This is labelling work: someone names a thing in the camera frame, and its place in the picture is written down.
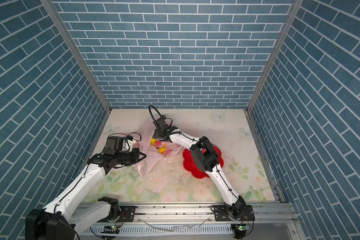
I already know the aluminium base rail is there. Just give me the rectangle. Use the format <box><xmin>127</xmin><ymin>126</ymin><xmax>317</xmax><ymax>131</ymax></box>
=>
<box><xmin>70</xmin><ymin>201</ymin><xmax>305</xmax><ymax>240</ymax></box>

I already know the pink plastic bag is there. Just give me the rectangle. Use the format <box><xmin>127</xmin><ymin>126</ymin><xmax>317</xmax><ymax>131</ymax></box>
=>
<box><xmin>137</xmin><ymin>120</ymin><xmax>182</xmax><ymax>176</ymax></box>

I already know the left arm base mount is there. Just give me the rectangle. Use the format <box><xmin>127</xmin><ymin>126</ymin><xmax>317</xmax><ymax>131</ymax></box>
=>
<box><xmin>99</xmin><ymin>206</ymin><xmax>136</xmax><ymax>223</ymax></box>

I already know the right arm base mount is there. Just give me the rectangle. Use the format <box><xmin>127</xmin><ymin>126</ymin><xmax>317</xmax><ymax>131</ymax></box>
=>
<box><xmin>210</xmin><ymin>205</ymin><xmax>255</xmax><ymax>222</ymax></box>

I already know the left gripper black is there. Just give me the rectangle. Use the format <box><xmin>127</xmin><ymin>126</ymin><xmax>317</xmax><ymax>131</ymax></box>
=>
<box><xmin>114</xmin><ymin>147</ymin><xmax>148</xmax><ymax>166</ymax></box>

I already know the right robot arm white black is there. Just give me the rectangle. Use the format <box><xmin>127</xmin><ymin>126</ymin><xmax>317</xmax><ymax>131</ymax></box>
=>
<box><xmin>153</xmin><ymin>117</ymin><xmax>247</xmax><ymax>220</ymax></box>

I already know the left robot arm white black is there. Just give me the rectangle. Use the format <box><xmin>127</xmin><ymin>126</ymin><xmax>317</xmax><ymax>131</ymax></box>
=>
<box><xmin>25</xmin><ymin>136</ymin><xmax>147</xmax><ymax>240</ymax></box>

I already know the yellow fake banana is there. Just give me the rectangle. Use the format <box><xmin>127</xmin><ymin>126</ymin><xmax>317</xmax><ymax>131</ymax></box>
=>
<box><xmin>158</xmin><ymin>144</ymin><xmax>166</xmax><ymax>154</ymax></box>

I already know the red flower-shaped plate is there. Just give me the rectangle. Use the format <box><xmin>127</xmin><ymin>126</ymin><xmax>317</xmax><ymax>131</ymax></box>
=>
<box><xmin>182</xmin><ymin>145</ymin><xmax>225</xmax><ymax>179</ymax></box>

